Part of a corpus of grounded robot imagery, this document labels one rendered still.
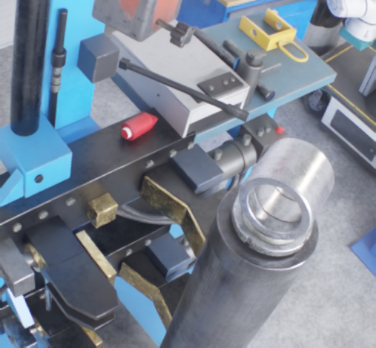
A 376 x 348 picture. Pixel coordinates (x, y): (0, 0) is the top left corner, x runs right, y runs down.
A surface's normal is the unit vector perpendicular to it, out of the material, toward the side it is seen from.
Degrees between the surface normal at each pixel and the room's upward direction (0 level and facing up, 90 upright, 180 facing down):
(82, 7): 90
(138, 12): 90
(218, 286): 90
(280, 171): 20
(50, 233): 0
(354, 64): 0
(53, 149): 0
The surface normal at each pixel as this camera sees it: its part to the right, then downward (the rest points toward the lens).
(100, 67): 0.61, 0.68
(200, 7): -0.77, 0.37
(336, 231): 0.19, -0.63
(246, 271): -0.39, 0.65
